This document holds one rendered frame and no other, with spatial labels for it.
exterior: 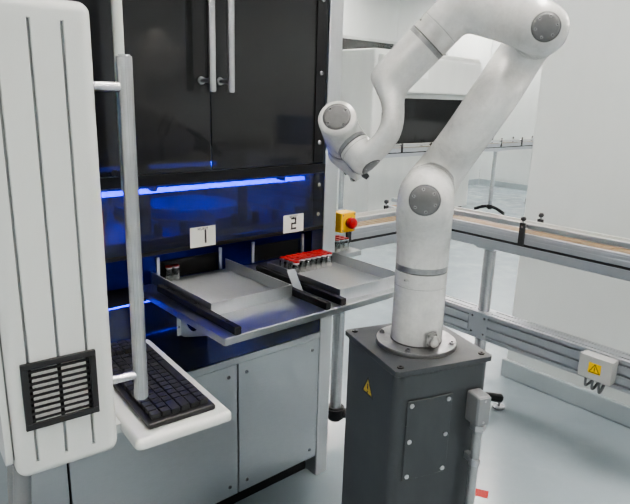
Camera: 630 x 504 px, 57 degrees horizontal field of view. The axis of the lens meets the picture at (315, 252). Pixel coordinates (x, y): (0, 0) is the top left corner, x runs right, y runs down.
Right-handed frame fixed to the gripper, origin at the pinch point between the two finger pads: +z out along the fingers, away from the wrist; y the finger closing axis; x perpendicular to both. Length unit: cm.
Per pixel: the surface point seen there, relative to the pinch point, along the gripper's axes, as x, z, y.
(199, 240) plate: -41.3, 11.2, -25.0
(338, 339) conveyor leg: -37, 96, 12
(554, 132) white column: 102, 124, 21
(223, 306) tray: -49.1, -3.4, -0.7
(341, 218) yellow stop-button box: -4, 51, -8
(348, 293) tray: -24.8, 14.3, 18.2
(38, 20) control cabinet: -29, -81, -22
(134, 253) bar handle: -47, -56, 0
